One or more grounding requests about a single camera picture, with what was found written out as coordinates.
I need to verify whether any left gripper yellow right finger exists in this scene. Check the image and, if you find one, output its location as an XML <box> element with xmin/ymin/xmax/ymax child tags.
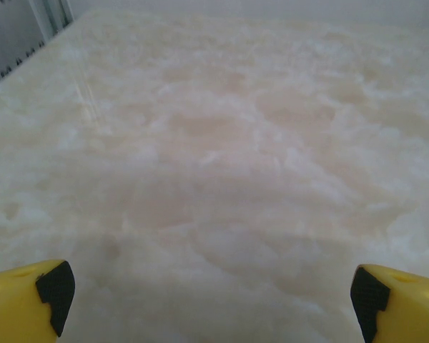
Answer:
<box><xmin>350</xmin><ymin>263</ymin><xmax>429</xmax><ymax>343</ymax></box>

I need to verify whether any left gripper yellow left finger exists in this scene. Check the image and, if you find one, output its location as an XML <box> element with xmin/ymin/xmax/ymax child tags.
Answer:
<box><xmin>0</xmin><ymin>259</ymin><xmax>75</xmax><ymax>343</ymax></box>

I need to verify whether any aluminium frame post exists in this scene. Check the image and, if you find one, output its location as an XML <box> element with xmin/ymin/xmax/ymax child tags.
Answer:
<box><xmin>31</xmin><ymin>0</ymin><xmax>75</xmax><ymax>46</ymax></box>

